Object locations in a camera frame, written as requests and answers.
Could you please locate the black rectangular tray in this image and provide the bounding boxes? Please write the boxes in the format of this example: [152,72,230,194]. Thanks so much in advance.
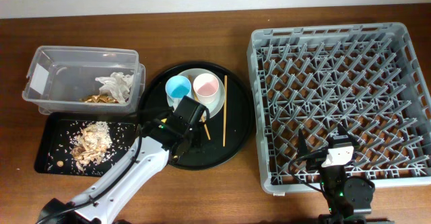
[34,112,136,177]

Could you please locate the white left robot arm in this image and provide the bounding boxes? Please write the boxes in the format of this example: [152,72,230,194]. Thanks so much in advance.
[36,119,198,223]

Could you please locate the grey dishwasher rack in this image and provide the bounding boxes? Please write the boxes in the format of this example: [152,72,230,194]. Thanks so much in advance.
[247,22,430,196]

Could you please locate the wooden chopstick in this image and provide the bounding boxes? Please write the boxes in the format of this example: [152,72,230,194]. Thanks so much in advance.
[187,75,211,140]
[222,75,228,147]

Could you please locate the white tissue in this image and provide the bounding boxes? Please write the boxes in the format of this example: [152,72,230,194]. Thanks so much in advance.
[95,72,134,104]

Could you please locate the food scraps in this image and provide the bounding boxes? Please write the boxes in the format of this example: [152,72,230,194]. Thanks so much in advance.
[46,121,135,174]

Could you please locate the grey plate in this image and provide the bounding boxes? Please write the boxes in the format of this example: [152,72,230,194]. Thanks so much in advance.
[166,68,224,118]

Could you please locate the pink cup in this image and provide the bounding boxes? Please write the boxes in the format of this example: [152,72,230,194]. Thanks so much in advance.
[193,73,219,104]

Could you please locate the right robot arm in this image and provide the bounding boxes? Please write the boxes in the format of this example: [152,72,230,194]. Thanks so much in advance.
[288,124,390,223]

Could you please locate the clear plastic waste bin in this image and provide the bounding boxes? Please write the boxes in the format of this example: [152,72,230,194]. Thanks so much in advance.
[22,46,145,114]

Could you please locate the round black serving tray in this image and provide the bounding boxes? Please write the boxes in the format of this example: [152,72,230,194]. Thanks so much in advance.
[139,61,255,170]

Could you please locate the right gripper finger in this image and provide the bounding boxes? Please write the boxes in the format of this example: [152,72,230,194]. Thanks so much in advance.
[297,129,308,157]
[336,124,359,147]

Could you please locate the gold brown snack wrapper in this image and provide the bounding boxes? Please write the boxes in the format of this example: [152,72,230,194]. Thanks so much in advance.
[80,94,118,104]

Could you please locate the blue cup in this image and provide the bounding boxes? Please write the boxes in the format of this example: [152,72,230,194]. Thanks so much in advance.
[165,75,192,107]

